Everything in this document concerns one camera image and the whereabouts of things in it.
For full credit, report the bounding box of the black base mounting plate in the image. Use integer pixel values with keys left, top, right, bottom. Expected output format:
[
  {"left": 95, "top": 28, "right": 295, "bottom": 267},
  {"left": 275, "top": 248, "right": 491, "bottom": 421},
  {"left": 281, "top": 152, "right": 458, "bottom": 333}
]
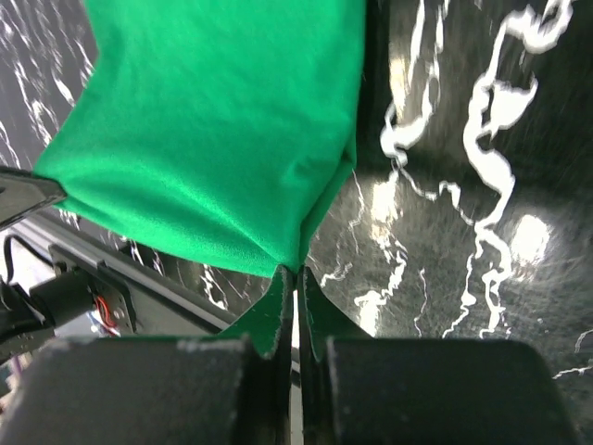
[{"left": 0, "top": 217, "right": 242, "bottom": 367}]

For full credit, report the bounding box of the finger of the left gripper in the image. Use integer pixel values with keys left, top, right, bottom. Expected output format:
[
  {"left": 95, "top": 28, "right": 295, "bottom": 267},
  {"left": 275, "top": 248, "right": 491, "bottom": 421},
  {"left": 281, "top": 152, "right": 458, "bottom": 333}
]
[{"left": 0, "top": 166, "right": 68, "bottom": 230}]

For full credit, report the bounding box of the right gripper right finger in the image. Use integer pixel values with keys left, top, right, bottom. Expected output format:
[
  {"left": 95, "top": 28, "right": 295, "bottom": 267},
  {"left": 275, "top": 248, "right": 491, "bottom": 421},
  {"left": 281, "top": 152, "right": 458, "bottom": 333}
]
[{"left": 297, "top": 268, "right": 579, "bottom": 444}]

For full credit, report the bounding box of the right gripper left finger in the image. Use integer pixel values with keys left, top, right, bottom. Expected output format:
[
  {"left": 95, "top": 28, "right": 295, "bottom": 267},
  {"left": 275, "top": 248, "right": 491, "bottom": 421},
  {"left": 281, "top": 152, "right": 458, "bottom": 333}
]
[{"left": 1, "top": 267, "right": 294, "bottom": 444}]

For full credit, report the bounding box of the green t shirt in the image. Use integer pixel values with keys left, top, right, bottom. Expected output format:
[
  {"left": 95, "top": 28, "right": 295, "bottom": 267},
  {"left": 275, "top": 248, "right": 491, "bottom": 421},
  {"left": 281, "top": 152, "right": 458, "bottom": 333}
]
[{"left": 32, "top": 0, "right": 367, "bottom": 361}]

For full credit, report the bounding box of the black marble pattern mat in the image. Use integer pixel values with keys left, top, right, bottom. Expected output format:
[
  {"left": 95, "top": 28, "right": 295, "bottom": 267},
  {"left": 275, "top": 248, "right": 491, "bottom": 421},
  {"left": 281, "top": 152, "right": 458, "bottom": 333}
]
[{"left": 1, "top": 1, "right": 592, "bottom": 435}]

